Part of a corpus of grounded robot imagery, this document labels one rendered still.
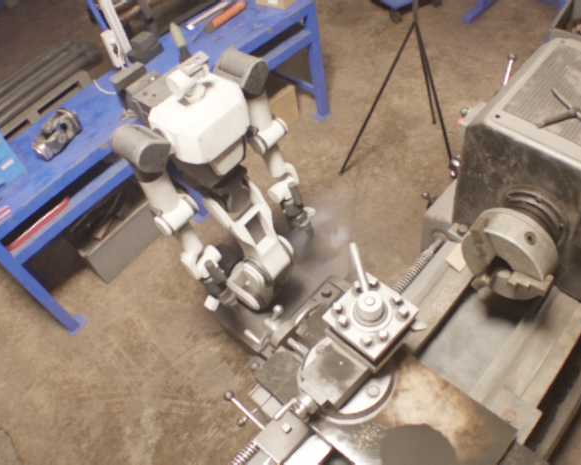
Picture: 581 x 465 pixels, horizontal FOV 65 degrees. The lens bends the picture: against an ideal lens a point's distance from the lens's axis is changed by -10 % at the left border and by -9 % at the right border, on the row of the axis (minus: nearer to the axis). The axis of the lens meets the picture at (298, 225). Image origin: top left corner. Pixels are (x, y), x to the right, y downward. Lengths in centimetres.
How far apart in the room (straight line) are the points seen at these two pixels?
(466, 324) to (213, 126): 100
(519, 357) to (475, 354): 16
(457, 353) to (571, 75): 91
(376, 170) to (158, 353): 164
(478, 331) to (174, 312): 163
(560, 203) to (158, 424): 195
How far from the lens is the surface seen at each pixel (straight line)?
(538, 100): 148
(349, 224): 282
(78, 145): 248
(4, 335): 322
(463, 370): 162
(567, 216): 144
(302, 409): 126
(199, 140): 145
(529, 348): 157
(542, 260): 131
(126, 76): 233
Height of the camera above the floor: 221
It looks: 51 degrees down
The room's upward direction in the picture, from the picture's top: 13 degrees counter-clockwise
